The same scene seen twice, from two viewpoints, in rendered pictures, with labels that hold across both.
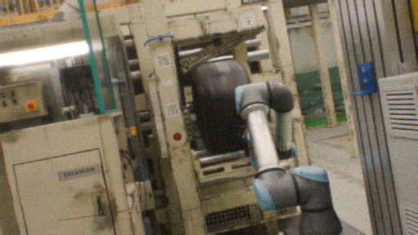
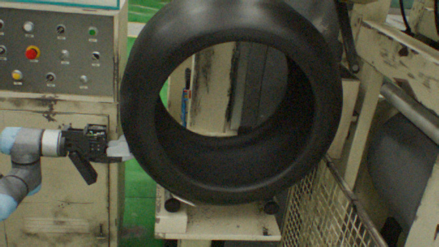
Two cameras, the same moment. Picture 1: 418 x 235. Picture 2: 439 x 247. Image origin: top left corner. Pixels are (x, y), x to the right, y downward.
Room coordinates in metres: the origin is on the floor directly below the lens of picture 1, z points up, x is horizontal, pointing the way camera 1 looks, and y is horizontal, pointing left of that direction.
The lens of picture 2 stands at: (2.44, -1.23, 1.62)
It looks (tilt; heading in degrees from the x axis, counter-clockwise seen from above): 25 degrees down; 89
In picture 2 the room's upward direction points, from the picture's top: 7 degrees clockwise
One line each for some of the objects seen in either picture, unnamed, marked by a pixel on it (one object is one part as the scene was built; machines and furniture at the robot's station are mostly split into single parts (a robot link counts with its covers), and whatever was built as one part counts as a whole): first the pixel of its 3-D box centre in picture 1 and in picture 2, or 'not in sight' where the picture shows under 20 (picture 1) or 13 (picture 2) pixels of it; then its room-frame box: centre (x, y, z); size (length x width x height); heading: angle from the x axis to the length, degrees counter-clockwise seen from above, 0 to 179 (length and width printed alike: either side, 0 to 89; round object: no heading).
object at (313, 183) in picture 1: (310, 185); not in sight; (1.42, -0.31, 0.88); 0.13 x 0.12 x 0.14; 89
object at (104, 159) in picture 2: not in sight; (106, 156); (2.15, -0.19, 1.01); 0.09 x 0.05 x 0.02; 8
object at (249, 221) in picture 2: (224, 169); (213, 200); (2.46, -0.04, 0.80); 0.37 x 0.36 x 0.02; 8
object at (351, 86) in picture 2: (178, 131); (321, 108); (2.81, 0.23, 1.05); 0.20 x 0.15 x 0.30; 98
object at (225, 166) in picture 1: (228, 166); (170, 189); (2.32, -0.05, 0.84); 0.36 x 0.09 x 0.06; 98
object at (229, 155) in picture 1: (227, 155); (172, 172); (2.32, -0.06, 0.90); 0.35 x 0.05 x 0.05; 98
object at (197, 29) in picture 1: (211, 28); not in sight; (2.77, -0.12, 1.71); 0.61 x 0.25 x 0.15; 98
